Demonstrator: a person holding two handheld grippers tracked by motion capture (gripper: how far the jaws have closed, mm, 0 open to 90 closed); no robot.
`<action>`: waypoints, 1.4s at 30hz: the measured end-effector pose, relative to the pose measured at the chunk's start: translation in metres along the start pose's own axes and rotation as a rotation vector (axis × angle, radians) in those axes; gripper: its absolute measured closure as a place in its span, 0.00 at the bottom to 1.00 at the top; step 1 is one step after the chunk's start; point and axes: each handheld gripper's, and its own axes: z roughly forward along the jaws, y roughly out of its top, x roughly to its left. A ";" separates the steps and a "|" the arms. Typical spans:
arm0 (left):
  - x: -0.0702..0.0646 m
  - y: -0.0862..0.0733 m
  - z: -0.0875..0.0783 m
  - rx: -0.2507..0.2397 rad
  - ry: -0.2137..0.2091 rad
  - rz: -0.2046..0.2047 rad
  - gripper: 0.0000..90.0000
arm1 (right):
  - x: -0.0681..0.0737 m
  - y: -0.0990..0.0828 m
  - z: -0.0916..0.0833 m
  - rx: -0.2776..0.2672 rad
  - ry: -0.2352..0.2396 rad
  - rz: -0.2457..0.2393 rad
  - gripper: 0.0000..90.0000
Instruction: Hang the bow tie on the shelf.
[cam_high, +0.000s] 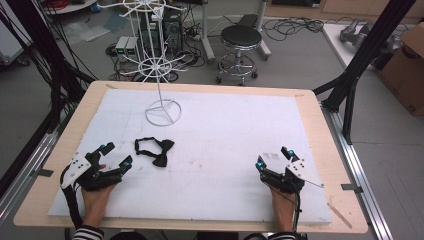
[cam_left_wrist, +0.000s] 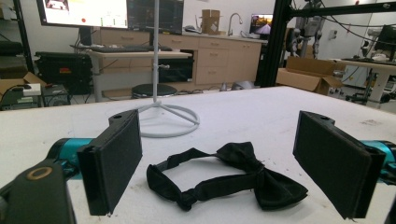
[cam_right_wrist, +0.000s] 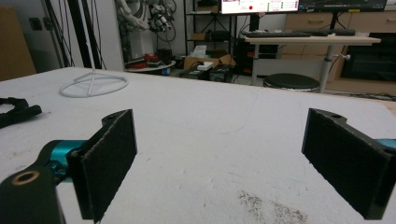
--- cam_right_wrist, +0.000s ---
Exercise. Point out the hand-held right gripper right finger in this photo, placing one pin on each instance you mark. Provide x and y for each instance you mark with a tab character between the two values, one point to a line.
345	161

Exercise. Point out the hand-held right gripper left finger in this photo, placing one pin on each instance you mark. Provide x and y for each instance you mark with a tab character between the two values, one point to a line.
107	168

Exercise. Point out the black round stool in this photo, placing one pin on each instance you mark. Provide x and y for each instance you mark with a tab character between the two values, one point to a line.
291	81

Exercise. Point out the black curved object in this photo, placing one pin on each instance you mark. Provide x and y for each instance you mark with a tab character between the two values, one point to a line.
18	112

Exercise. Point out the small round table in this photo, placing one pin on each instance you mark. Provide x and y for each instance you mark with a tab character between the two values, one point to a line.
149	68

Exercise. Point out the red tool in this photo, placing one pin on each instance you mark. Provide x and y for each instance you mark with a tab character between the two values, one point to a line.
149	58

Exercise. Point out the light wooden desk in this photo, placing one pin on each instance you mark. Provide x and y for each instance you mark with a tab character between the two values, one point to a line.
311	40

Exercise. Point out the black keyboard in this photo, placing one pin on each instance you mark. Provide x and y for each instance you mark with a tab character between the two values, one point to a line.
275	34
330	32

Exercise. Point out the black metal stand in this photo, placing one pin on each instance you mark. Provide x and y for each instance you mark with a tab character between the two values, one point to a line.
82	34

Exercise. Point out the open cardboard box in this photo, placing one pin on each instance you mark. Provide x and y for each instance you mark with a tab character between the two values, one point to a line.
191	60

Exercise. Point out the white flat box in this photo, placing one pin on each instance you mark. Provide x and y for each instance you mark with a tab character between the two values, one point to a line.
205	65

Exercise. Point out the wooden drawer cabinet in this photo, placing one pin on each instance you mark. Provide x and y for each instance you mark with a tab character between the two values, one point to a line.
373	21

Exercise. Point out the black computer tower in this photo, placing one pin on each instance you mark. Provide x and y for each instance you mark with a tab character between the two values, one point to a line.
246	57

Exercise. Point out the black crate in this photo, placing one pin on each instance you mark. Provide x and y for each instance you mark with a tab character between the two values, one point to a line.
220	74

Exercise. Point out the white plastic bag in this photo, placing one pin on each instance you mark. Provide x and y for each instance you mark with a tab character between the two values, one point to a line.
199	51

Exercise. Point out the brown board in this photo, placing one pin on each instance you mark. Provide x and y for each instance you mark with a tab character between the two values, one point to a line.
14	46

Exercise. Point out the dark computer monitor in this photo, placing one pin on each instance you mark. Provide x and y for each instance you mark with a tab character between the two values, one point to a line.
342	4

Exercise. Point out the black metal shelf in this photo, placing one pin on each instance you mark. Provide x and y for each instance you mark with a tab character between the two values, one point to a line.
211	34

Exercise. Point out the bright computer monitor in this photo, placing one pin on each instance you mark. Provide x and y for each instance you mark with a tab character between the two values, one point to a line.
260	6

